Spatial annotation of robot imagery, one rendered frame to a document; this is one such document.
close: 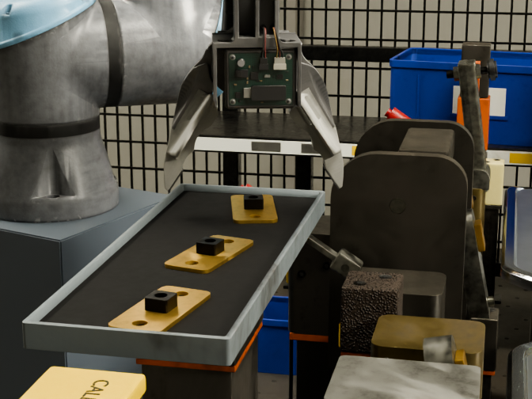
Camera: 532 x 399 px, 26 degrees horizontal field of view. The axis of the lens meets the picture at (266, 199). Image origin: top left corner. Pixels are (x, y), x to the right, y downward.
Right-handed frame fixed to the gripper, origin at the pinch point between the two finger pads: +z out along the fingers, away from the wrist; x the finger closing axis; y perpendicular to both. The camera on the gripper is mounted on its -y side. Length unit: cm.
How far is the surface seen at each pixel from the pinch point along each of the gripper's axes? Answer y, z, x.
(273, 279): 18.7, 1.8, 0.6
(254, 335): 11.1, 9.2, -0.4
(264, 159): -268, 60, 16
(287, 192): -4.6, 1.6, 3.4
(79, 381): 35.8, 1.9, -11.7
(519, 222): -49, 18, 38
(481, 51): -78, -1, 39
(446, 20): -234, 11, 66
